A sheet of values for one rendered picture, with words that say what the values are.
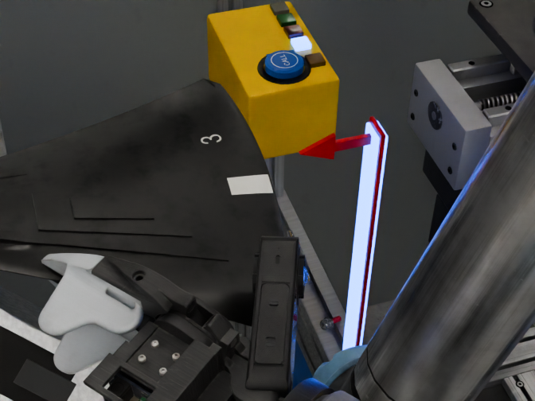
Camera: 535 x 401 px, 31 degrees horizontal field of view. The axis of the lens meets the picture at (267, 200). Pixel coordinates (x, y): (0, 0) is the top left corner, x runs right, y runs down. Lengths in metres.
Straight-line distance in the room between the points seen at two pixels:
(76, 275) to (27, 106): 0.92
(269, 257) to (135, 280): 0.09
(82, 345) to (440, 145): 0.61
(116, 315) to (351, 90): 1.13
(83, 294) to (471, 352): 0.24
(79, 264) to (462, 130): 0.57
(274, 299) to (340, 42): 1.05
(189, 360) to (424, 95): 0.66
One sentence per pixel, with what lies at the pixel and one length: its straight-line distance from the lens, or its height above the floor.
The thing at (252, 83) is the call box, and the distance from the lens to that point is 0.98.
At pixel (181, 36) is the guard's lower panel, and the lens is 1.50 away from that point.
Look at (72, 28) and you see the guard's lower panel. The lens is 1.46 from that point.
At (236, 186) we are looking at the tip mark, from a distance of 0.71.
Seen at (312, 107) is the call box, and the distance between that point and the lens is 1.00.
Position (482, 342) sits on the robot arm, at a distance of 0.57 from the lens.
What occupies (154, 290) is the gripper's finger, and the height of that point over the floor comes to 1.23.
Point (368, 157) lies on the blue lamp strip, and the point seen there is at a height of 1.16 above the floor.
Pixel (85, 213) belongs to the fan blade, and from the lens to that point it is 0.68.
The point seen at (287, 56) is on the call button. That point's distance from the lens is 1.00.
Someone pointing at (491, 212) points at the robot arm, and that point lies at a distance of 0.52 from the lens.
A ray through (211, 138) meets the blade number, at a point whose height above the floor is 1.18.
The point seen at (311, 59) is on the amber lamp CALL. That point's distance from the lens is 1.01.
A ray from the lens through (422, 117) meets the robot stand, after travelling 1.17.
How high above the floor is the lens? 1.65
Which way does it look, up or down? 43 degrees down
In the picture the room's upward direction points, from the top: 1 degrees clockwise
